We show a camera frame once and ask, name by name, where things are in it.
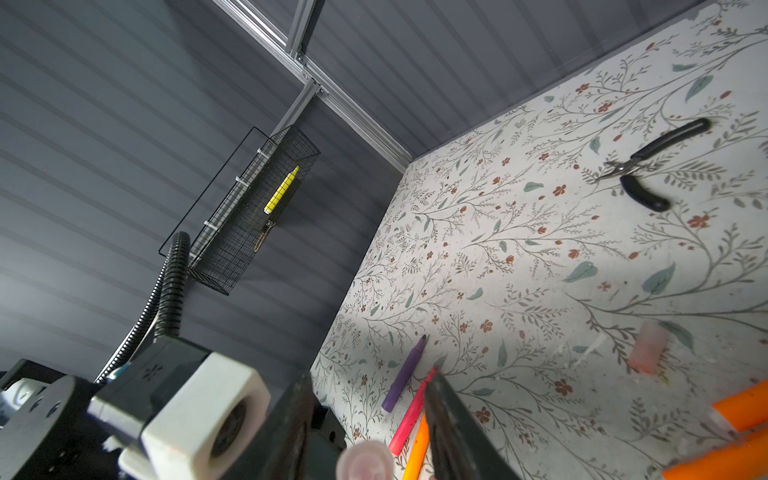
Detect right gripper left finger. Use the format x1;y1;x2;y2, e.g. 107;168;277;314
223;373;315;479

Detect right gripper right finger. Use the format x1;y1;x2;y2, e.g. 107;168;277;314
424;372;520;480

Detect orange highlighter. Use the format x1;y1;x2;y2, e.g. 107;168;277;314
704;380;767;434
662;429;767;480
402;414;430;480

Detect translucent pink cap pair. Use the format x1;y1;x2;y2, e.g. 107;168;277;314
628;320;670;375

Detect translucent pink cap front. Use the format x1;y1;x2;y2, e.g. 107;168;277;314
335;440;394;480

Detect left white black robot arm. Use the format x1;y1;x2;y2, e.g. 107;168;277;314
1;359;134;479

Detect pink highlighter lower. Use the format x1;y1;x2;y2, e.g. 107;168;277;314
389;366;439;457

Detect purple highlighter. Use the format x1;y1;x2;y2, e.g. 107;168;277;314
381;334;427;413

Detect yellow highlighter in basket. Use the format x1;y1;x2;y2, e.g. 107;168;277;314
263;166;300;215

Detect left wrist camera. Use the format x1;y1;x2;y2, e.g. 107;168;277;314
87;337;271;479

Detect left black corrugated cable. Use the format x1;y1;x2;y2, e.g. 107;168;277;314
94;231;192;385

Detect black wire mesh basket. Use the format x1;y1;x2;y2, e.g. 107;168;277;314
158;126;320;295

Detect black handled pliers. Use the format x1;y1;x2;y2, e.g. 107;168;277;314
593;117;712;214

